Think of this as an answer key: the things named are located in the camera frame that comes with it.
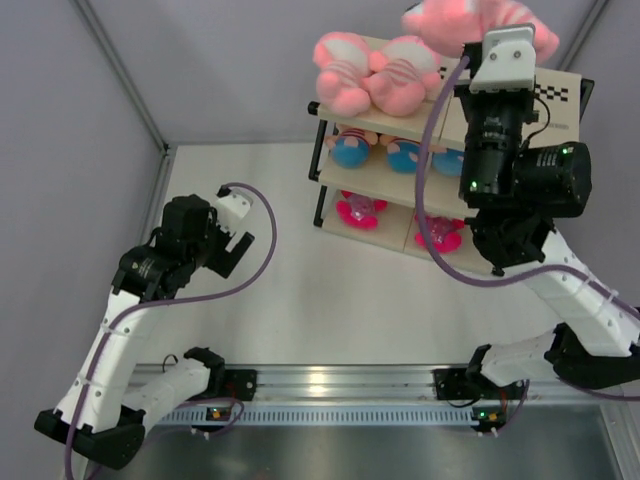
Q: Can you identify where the orange-faced blue doll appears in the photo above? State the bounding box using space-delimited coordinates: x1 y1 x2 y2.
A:
379 135 420 174

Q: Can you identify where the magenta glasses doll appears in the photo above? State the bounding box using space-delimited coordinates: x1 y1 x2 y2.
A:
425 215 465 254
335 190 388 231

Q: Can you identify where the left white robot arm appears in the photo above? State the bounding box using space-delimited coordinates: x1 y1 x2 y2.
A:
34 189 254 470

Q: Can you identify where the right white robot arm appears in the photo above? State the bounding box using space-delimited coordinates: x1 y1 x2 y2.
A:
454 40 639 398

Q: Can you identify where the blue doll on middle shelf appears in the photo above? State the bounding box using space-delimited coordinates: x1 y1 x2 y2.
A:
432 149 464 177

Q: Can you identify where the beige three-tier shelf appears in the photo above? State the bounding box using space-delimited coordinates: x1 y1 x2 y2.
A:
307 68 595 274

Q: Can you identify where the right pink plush toy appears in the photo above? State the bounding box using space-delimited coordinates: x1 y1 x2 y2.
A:
365 35 441 117

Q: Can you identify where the pink plush toy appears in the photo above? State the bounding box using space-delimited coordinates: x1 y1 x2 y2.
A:
365 35 441 117
313 32 371 117

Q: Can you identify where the left pink plush toy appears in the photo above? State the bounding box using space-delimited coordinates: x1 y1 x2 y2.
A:
313 32 371 117

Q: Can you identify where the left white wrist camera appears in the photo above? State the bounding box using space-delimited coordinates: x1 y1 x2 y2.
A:
213 186 253 236

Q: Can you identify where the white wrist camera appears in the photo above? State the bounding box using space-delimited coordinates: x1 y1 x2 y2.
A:
470 23 536 94
213 186 253 236

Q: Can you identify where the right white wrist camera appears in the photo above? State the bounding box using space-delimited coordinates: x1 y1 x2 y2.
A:
470 23 536 94

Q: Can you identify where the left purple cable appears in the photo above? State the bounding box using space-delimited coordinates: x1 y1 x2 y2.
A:
64 182 279 480

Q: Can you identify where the purple cable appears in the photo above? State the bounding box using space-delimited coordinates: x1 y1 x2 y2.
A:
414 54 640 401
64 182 279 480

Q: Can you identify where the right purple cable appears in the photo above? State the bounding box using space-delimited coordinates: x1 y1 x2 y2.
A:
414 54 640 401

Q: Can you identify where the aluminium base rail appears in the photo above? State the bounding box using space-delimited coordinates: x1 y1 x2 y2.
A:
124 363 626 427

